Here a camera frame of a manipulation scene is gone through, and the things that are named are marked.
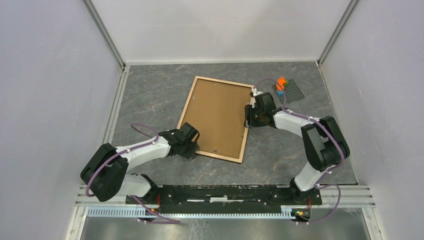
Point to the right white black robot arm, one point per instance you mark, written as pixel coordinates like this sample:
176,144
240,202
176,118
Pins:
324,144

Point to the grey building block baseplate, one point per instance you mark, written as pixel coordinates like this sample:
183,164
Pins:
291,93

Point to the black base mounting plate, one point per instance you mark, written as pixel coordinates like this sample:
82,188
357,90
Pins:
228,199

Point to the green building block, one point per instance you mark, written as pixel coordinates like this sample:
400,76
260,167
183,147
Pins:
286,83

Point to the white slotted cable duct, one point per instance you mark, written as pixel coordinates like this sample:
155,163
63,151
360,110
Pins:
140,212

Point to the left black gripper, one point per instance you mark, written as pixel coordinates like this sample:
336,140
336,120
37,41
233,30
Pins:
193,147

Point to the orange arch block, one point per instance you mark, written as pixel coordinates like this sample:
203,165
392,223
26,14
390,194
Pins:
281,84

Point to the wooden picture frame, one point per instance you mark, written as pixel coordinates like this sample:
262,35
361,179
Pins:
185,106

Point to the blue building block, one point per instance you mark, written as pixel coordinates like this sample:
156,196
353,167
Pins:
280,93

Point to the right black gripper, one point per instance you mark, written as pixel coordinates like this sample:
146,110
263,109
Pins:
249,121

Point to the aluminium rail frame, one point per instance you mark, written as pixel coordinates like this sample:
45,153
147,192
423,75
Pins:
351,196

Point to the brown cardboard backing board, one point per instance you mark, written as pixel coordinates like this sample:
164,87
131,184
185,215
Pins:
215,119

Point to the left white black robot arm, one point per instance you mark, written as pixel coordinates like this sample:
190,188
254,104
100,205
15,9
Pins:
107,172

